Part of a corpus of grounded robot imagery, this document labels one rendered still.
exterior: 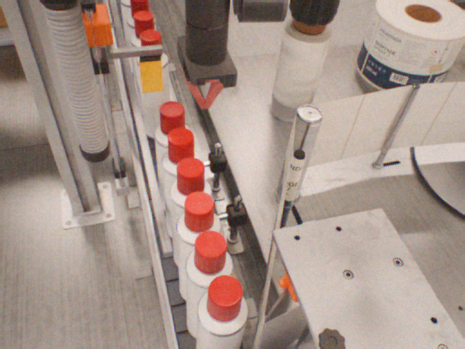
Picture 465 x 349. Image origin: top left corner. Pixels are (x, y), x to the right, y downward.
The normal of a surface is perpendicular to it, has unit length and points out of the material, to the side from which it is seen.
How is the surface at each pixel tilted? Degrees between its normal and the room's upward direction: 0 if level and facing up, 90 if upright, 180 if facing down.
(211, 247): 3
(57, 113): 90
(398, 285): 0
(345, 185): 0
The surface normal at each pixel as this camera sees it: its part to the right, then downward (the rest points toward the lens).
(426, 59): -0.08, 0.75
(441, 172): 0.07, -0.65
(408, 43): -0.46, 0.65
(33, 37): 0.28, 0.74
